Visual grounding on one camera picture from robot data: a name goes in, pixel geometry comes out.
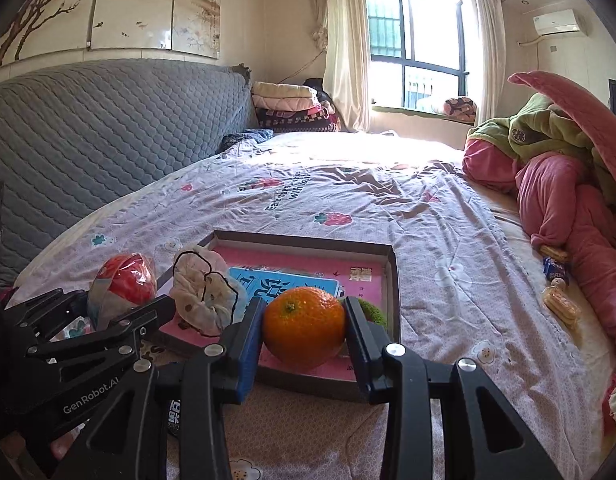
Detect green fuzzy scrunchie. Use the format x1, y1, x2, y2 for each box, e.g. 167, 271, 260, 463
338, 297, 389, 328

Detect pink and blue book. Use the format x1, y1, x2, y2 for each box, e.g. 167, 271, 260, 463
160, 240, 389, 386

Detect window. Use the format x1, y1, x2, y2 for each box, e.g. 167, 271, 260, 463
365, 0, 471, 111

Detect white air conditioner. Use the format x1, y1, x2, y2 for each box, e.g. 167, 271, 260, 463
532, 9, 588, 37

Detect beige cloth scrunchie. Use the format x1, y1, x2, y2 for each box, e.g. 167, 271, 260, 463
169, 244, 239, 337

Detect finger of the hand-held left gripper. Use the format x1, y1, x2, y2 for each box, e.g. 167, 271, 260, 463
28, 296, 176, 376
3, 290, 91, 341

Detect red apple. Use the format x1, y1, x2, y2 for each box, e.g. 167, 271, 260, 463
87, 253, 158, 331

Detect pink quilt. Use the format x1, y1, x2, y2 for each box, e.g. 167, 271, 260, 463
463, 71, 616, 361

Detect orange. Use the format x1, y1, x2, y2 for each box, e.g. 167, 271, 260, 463
262, 286, 348, 373

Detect blue snack packet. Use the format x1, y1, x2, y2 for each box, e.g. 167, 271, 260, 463
543, 256, 569, 283

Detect dark blue pillow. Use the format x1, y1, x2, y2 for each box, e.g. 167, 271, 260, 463
219, 129, 274, 153

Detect floral wall painting panels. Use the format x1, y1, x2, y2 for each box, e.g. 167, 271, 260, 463
0, 0, 222, 71

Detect white printed packet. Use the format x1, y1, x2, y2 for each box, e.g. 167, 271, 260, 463
165, 397, 184, 438

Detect floral bedsheet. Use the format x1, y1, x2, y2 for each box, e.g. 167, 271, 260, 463
8, 130, 616, 480

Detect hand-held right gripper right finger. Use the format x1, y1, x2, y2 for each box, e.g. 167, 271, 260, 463
343, 299, 564, 480

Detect grey quilted headboard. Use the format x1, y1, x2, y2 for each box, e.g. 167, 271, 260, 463
0, 58, 254, 286

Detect green blanket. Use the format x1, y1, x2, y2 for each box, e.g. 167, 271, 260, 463
468, 92, 616, 211

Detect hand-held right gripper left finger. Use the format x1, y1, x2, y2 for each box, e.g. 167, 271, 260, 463
50, 296, 267, 480

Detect stack of folded blankets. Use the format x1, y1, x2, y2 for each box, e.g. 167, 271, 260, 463
251, 81, 339, 133

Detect cream curtain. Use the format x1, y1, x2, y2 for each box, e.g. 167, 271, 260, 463
473, 0, 504, 126
310, 0, 371, 133

